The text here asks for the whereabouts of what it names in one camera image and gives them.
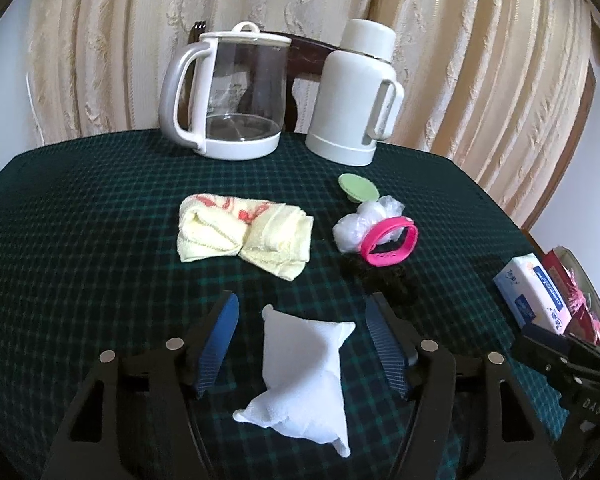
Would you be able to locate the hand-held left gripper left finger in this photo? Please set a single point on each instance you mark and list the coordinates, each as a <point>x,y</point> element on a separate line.
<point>220,340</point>

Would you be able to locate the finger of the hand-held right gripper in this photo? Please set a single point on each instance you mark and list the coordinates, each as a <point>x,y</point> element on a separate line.
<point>545,347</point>

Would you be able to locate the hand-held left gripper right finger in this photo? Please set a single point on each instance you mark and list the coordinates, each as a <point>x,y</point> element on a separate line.
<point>385,340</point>

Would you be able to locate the pink silicone wristband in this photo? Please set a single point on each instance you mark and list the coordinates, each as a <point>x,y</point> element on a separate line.
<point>380,259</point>

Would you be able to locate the pink metal tin box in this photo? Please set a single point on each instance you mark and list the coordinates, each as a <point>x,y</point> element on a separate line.
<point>592,280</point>

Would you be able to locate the white cloth pouch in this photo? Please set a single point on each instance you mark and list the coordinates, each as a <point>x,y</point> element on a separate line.
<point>300,375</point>

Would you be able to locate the yellow towel with red print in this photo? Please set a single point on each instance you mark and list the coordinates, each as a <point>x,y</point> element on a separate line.
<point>260,240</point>

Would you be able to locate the green round lid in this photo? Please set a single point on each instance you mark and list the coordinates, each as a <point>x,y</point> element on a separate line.
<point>360,187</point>

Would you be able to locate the blue and white tissue packet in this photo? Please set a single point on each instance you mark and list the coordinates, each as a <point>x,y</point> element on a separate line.
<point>530,285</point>

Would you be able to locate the black hair scrunchie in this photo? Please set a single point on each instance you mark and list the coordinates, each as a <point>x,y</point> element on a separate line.
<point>375,275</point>

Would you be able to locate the red printed packet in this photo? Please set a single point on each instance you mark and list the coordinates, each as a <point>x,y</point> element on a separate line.
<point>560,267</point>

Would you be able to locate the crumpled clear plastic bag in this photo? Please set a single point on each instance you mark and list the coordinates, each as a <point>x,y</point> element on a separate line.
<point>350,230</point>

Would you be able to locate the green plaid tablecloth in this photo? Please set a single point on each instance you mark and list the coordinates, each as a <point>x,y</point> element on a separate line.
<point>105,260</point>

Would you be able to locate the white thermos flask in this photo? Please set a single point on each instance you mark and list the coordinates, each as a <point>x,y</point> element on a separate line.
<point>345,100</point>

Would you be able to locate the cream patterned curtain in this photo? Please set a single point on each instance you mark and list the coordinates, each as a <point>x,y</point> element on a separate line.
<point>455,60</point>

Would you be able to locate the dark wooden chair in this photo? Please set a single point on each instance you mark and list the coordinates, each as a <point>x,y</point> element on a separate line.
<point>305,55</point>

